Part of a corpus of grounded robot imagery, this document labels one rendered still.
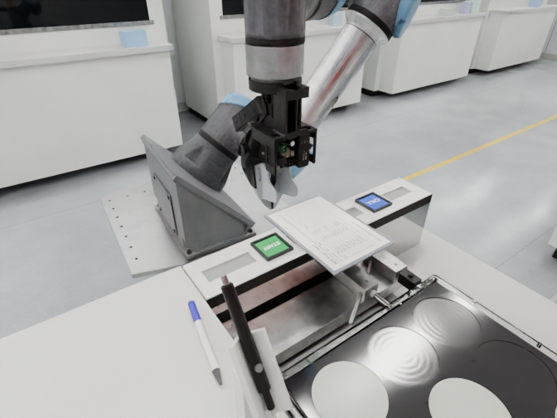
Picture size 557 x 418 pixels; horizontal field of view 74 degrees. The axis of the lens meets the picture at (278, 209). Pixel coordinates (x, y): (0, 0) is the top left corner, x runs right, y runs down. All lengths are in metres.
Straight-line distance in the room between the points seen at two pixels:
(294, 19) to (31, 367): 0.52
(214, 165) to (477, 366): 0.65
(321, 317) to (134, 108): 2.75
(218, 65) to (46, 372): 3.30
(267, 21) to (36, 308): 1.92
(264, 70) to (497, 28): 6.38
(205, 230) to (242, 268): 0.25
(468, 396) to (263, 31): 0.53
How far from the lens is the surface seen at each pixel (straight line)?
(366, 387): 0.57
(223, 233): 0.88
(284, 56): 0.48
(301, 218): 0.73
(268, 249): 0.65
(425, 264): 0.90
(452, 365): 0.63
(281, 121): 0.49
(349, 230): 0.71
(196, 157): 0.92
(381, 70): 5.10
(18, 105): 3.09
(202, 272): 0.63
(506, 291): 0.91
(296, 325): 0.64
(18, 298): 2.30
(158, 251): 0.92
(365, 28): 0.89
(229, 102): 0.92
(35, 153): 3.19
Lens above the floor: 1.37
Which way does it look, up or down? 33 degrees down
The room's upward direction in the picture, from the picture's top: straight up
